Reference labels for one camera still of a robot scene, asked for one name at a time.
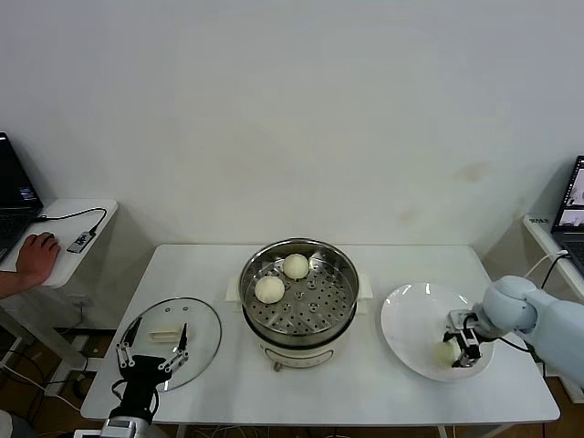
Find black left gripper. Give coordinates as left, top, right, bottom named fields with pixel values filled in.
left=111, top=317, right=191, bottom=423

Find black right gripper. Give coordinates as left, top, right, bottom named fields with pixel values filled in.
left=441, top=312, right=493, bottom=369

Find white steamed baozi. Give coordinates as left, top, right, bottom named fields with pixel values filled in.
left=432, top=340, right=462, bottom=369
left=282, top=254, right=310, bottom=280
left=254, top=276, right=287, bottom=305

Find round glass pot lid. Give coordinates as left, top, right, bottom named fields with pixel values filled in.
left=117, top=297, right=223, bottom=392

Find person's forearm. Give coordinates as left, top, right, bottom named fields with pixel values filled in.
left=0, top=268, right=28, bottom=300

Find stainless steel steamer basket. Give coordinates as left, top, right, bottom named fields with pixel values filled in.
left=225, top=236, right=373, bottom=337

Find person's hand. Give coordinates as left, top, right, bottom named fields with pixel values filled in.
left=16, top=232, right=63, bottom=287

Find round white plate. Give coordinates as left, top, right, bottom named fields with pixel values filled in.
left=379, top=282, right=495, bottom=383

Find white side table with mouse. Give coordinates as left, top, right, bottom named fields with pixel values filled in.
left=0, top=198, right=119, bottom=393

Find grey usb hub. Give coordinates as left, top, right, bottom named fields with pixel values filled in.
left=66, top=230, right=99, bottom=255

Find cream electric cooker pot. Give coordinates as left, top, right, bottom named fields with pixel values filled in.
left=226, top=291, right=369, bottom=371

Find black laptop with dark screen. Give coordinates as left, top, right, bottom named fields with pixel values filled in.
left=0, top=131, right=45, bottom=264

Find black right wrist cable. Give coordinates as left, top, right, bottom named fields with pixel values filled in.
left=499, top=335, right=547, bottom=380

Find white laptop cable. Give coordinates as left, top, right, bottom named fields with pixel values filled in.
left=524, top=249, right=569, bottom=279

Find black power cable with adapter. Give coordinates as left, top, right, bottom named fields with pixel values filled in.
left=540, top=257, right=567, bottom=291

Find thin white floor cables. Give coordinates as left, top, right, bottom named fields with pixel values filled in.
left=191, top=423, right=261, bottom=438

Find white floor cable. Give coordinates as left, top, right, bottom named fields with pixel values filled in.
left=0, top=362, right=86, bottom=412

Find black usb hub cable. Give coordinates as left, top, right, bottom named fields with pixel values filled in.
left=32, top=207, right=109, bottom=235

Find laptop showing camera views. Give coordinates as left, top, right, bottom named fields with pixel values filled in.
left=549, top=156, right=584, bottom=279

